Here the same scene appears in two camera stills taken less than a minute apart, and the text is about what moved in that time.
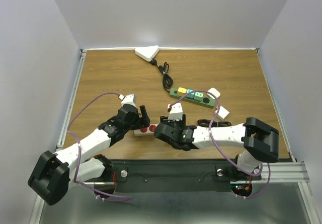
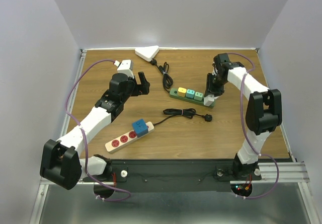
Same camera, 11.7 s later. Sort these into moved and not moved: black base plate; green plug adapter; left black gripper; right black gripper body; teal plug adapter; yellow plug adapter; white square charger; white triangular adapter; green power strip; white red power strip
Moved: right black gripper body; left black gripper; white red power strip; white square charger
Not moved: black base plate; green power strip; yellow plug adapter; white triangular adapter; teal plug adapter; green plug adapter
